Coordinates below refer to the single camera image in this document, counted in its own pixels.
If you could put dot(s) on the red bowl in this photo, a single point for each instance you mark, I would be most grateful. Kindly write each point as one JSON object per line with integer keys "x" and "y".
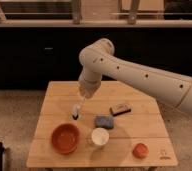
{"x": 65, "y": 138}

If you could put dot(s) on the blue sponge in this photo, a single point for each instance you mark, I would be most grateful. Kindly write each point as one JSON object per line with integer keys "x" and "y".
{"x": 106, "y": 122}

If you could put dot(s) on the small orange round object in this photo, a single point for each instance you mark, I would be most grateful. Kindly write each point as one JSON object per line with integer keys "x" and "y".
{"x": 140, "y": 151}

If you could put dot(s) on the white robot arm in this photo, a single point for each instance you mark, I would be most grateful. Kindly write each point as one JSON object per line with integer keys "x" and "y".
{"x": 98, "y": 59}

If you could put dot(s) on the wooden railing shelf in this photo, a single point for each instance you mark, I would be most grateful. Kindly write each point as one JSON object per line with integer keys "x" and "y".
{"x": 96, "y": 13}

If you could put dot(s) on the white cup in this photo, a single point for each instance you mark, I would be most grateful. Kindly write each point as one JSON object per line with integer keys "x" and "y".
{"x": 99, "y": 137}

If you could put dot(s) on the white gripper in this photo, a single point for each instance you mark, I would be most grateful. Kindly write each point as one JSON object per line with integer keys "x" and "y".
{"x": 87, "y": 88}

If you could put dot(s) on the white dish brush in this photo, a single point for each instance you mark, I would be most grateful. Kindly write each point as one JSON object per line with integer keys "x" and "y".
{"x": 77, "y": 108}

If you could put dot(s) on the wooden table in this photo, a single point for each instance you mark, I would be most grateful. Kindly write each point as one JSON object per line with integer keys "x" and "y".
{"x": 138, "y": 139}

